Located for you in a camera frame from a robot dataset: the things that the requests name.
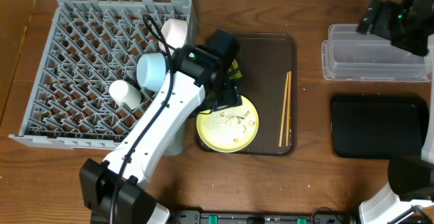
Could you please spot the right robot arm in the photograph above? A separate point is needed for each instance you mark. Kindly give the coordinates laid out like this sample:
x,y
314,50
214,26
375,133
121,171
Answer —
x,y
410,178

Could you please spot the dark brown serving tray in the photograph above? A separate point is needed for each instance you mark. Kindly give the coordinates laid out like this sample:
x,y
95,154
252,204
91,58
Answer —
x,y
264,60

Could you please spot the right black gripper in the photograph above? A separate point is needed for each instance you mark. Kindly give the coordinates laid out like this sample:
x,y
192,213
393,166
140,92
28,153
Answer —
x,y
376,18

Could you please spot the clear plastic container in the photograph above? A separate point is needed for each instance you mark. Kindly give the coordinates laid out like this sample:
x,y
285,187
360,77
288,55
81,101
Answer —
x,y
347,55

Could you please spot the light blue bowl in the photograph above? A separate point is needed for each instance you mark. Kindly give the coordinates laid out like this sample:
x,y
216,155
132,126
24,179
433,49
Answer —
x,y
151,71

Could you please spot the wooden chopstick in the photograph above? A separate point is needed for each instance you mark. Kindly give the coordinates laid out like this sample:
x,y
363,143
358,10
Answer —
x,y
285,95
288,93

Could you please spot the yellow plate with scraps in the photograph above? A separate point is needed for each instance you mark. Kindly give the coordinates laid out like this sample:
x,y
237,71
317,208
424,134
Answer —
x,y
229,130

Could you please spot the pale green cup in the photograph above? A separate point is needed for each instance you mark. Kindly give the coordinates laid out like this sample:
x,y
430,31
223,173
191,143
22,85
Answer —
x,y
123,93

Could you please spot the pink bowl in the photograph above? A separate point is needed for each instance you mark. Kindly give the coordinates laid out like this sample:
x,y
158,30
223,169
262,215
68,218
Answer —
x,y
175,33

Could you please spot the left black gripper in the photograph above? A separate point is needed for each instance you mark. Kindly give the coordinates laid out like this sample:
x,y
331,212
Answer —
x,y
226,99

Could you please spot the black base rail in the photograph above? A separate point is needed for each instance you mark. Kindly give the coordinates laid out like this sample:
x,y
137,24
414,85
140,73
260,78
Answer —
x,y
318,217

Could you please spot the grey plastic dishwasher rack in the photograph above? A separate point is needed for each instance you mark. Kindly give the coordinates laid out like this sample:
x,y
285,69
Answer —
x,y
91,44

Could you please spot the green orange snack wrapper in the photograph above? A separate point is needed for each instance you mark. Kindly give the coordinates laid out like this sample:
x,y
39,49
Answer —
x,y
233,71

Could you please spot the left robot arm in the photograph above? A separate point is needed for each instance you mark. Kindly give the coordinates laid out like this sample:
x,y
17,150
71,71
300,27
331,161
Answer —
x,y
115,189

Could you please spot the black plastic tray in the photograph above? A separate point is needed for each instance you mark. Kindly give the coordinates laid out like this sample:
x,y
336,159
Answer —
x,y
378,127

